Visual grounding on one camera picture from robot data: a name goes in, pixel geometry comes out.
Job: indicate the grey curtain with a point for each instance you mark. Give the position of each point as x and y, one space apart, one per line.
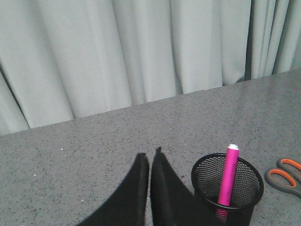
65 59

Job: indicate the black mesh pen holder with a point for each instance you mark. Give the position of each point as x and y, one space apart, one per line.
247 191

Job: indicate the grey orange scissors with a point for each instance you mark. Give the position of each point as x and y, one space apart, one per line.
286 177

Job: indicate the pink highlighter pen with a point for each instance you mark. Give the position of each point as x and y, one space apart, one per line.
228 175

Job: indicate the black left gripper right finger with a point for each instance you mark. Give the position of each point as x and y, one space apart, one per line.
172 204

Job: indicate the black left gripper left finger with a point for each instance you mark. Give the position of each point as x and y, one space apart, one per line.
126 206

